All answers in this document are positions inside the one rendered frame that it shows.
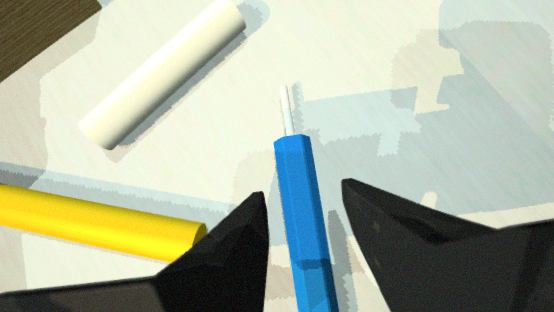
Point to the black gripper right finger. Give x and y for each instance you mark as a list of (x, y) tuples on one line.
[(425, 260)]

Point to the cream cylinder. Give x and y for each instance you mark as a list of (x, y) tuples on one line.
[(156, 80)]

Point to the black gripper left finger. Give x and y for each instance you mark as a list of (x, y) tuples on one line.
[(225, 271)]

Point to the yellow cylinder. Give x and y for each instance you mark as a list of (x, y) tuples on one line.
[(105, 226)]

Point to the blue stylus with grey tip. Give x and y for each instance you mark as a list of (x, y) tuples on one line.
[(304, 220)]

